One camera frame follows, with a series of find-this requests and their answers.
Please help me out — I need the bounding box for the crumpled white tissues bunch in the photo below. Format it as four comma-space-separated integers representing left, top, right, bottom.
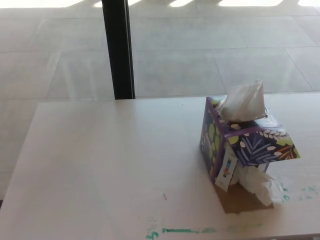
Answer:
234, 163, 285, 207

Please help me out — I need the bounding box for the black window frame post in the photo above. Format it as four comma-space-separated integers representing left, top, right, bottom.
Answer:
101, 0, 136, 100

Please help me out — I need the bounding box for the white pulled-out tissue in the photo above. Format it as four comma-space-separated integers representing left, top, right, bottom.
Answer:
218, 79, 269, 123

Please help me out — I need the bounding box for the purple floral tissue box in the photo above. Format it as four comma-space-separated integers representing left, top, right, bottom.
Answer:
199, 96, 302, 215

